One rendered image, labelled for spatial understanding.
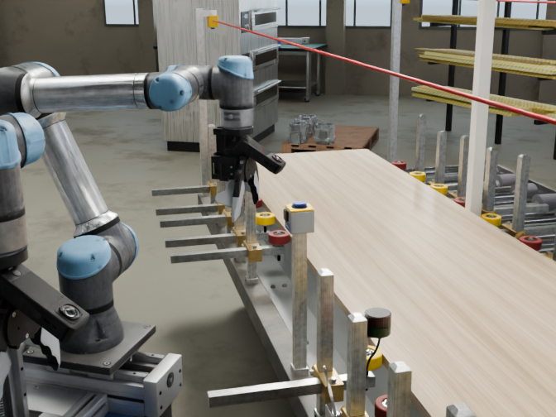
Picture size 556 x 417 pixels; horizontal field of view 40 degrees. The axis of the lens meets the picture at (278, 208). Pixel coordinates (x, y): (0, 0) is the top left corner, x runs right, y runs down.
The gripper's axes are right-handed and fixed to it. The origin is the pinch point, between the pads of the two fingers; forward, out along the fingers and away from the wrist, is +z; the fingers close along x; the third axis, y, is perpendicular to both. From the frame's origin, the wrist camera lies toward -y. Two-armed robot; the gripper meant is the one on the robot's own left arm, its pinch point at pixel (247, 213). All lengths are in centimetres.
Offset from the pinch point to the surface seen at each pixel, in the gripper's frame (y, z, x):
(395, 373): -39, 20, 27
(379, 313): -31.2, 20.1, 1.9
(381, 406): -33, 41, 6
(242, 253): 37, 47, -98
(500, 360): -58, 42, -26
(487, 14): -44, -38, -158
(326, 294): -14.7, 24.8, -16.4
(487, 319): -54, 42, -50
